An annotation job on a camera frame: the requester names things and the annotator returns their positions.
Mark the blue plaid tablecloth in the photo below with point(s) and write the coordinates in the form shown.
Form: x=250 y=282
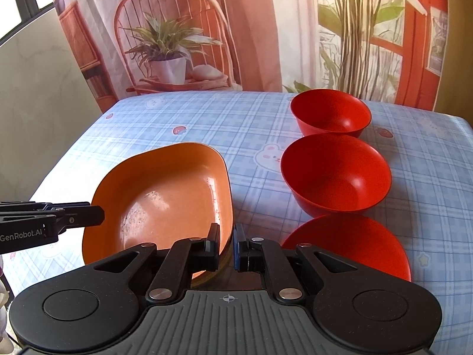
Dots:
x=236 y=129

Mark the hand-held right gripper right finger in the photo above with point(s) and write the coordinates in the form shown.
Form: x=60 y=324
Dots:
x=240 y=247

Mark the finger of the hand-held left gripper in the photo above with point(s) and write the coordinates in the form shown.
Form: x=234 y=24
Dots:
x=85 y=217
x=74 y=204

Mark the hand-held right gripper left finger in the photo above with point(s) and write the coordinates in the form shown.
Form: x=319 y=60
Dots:
x=213 y=247

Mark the printed backdrop cloth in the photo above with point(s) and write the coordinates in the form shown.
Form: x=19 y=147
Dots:
x=277 y=26

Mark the orange plate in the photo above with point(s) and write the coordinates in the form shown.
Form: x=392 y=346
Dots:
x=166 y=199

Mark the red bowl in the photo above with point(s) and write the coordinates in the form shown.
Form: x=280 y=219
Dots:
x=329 y=109
x=351 y=236
x=332 y=170

